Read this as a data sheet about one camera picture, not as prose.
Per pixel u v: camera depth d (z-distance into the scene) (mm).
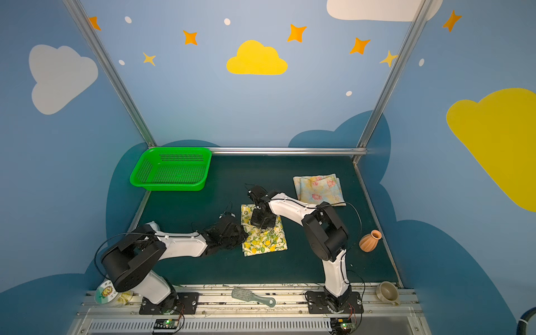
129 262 448
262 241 864
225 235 722
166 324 704
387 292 765
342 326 713
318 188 1074
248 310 739
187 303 742
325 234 507
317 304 738
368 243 826
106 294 689
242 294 759
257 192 767
